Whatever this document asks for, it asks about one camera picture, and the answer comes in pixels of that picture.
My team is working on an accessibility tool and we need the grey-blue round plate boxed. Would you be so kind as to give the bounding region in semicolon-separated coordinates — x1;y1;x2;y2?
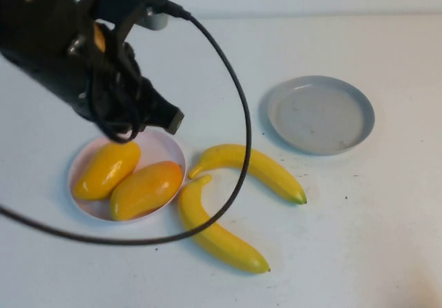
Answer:
267;75;376;157

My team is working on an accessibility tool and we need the yellow toy mango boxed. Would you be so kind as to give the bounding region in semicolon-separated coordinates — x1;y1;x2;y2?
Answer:
73;141;142;202

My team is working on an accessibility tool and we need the pink round plate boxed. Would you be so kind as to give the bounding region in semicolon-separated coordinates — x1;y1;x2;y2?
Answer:
67;128;188;223

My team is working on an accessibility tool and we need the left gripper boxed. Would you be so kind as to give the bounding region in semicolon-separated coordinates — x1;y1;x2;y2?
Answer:
0;0;146;130

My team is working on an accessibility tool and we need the long black camera cable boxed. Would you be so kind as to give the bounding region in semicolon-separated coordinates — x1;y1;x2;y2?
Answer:
0;1;252;247

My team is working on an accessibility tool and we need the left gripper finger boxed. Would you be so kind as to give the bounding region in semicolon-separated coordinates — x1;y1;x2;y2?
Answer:
140;77;185;136
97;119;144;144

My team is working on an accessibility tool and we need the yellow toy banana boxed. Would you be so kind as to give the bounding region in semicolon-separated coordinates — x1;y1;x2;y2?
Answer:
188;144;308;205
177;174;271;275

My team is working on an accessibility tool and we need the orange-yellow toy mango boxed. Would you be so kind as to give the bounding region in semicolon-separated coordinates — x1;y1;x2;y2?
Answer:
110;160;184;222

